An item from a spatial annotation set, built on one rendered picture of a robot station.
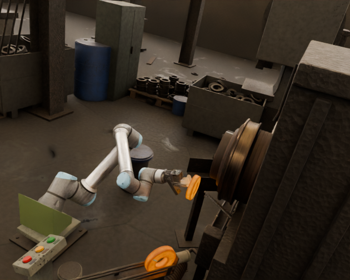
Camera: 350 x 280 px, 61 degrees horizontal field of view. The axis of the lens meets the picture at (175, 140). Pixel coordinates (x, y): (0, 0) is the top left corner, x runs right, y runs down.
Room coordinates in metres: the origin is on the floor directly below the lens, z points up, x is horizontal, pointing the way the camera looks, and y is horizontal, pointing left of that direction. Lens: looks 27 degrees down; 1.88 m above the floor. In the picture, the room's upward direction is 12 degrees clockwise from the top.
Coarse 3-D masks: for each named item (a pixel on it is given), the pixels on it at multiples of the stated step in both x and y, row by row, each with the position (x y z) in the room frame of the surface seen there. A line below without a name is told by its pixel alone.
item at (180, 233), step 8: (192, 160) 2.07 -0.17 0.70; (200, 160) 2.09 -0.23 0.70; (208, 160) 2.11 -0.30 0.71; (192, 168) 2.08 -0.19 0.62; (200, 168) 2.09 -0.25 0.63; (208, 168) 2.11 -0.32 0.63; (192, 176) 2.01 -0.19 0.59; (200, 176) 2.03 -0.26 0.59; (208, 176) 2.06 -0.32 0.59; (200, 184) 1.82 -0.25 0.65; (208, 184) 1.84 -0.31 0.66; (200, 192) 1.91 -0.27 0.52; (200, 200) 1.92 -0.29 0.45; (192, 208) 1.94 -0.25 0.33; (200, 208) 1.92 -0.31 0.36; (192, 216) 1.91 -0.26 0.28; (192, 224) 1.92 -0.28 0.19; (176, 232) 1.98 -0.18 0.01; (184, 232) 2.01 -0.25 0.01; (192, 232) 1.92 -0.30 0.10; (184, 240) 1.91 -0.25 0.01; (192, 240) 1.93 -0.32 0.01
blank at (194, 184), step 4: (196, 176) 1.54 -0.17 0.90; (192, 180) 1.50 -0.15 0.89; (196, 180) 1.50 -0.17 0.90; (200, 180) 1.58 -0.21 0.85; (192, 184) 1.47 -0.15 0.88; (196, 184) 1.51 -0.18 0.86; (188, 188) 1.46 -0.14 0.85; (192, 188) 1.46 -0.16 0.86; (196, 188) 1.55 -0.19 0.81; (188, 192) 1.45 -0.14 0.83; (192, 192) 1.47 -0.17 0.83; (188, 196) 1.45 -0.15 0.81; (192, 196) 1.50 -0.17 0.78
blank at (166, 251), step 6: (162, 246) 1.05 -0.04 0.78; (168, 246) 1.07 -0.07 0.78; (156, 252) 1.02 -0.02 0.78; (162, 252) 1.02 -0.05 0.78; (168, 252) 1.04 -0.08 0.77; (174, 252) 1.06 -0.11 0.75; (150, 258) 1.00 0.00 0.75; (156, 258) 1.00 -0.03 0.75; (168, 258) 1.05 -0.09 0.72; (174, 258) 1.07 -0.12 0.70; (144, 264) 1.00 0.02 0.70; (150, 264) 0.99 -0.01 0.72; (156, 264) 1.03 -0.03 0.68; (162, 264) 1.04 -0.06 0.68; (168, 264) 1.05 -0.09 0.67; (150, 270) 0.99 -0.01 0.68
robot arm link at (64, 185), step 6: (60, 174) 1.81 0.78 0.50; (66, 174) 1.81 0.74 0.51; (54, 180) 1.78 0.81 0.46; (60, 180) 1.77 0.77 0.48; (66, 180) 1.78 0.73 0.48; (72, 180) 1.81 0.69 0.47; (54, 186) 1.73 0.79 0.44; (60, 186) 1.74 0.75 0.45; (66, 186) 1.76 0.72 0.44; (72, 186) 1.79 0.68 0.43; (78, 186) 1.83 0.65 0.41; (54, 192) 1.70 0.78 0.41; (60, 192) 1.71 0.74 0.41; (66, 192) 1.74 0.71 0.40; (72, 192) 1.77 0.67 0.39; (66, 198) 1.75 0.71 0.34
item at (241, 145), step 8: (248, 120) 1.46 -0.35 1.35; (248, 128) 1.39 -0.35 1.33; (256, 128) 1.40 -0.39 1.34; (240, 136) 1.32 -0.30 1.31; (248, 136) 1.33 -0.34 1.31; (240, 144) 1.30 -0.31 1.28; (248, 144) 1.29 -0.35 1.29; (232, 152) 1.26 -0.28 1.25; (240, 152) 1.27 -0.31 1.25; (232, 160) 1.25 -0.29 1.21; (240, 160) 1.24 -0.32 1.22; (232, 168) 1.23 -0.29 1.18; (224, 176) 1.22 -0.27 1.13; (232, 176) 1.22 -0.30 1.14; (224, 184) 1.23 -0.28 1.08; (232, 184) 1.22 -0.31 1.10; (224, 192) 1.24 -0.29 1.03; (224, 200) 1.30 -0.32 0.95
